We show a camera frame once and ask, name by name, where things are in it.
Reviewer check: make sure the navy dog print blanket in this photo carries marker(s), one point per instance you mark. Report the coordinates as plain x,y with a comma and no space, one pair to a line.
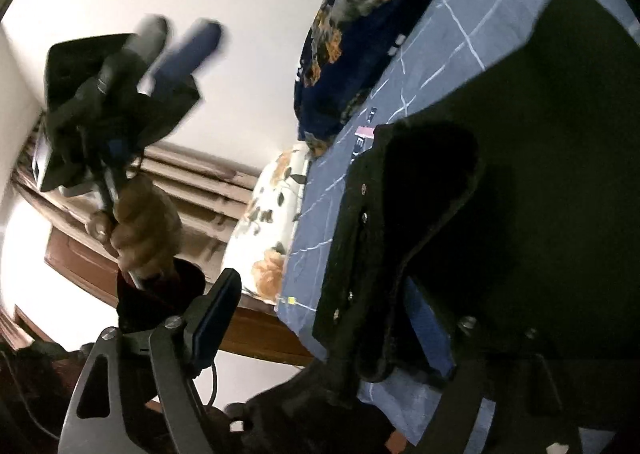
347,48

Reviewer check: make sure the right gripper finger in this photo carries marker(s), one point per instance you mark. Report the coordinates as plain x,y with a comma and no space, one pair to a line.
124,371

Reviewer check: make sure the white floral pillow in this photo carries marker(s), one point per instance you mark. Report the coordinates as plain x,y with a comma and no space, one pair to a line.
261,241

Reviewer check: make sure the person's left hand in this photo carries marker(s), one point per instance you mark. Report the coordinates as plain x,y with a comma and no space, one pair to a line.
144,231

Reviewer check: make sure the black denim pants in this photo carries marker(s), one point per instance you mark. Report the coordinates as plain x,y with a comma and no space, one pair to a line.
493,239

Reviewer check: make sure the blue grid bedsheet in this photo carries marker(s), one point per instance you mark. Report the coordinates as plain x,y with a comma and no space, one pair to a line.
453,42

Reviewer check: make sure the dark left sleeve forearm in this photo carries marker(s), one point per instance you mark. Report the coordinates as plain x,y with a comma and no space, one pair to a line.
163,296

